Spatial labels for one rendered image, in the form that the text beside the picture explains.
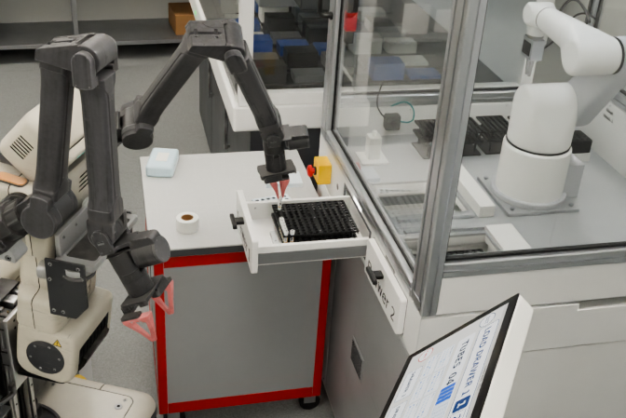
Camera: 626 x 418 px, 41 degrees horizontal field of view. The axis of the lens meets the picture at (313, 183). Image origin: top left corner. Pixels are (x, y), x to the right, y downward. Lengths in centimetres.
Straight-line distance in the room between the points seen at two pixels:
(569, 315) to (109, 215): 116
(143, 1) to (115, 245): 487
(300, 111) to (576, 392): 145
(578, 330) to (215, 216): 116
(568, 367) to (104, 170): 131
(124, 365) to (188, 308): 68
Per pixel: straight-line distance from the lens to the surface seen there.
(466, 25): 168
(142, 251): 173
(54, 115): 167
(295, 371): 292
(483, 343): 162
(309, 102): 315
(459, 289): 200
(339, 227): 239
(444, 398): 155
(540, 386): 233
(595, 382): 241
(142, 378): 323
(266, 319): 275
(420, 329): 203
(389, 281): 215
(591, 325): 226
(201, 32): 190
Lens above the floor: 215
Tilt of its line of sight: 29 degrees down
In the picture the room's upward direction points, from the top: 4 degrees clockwise
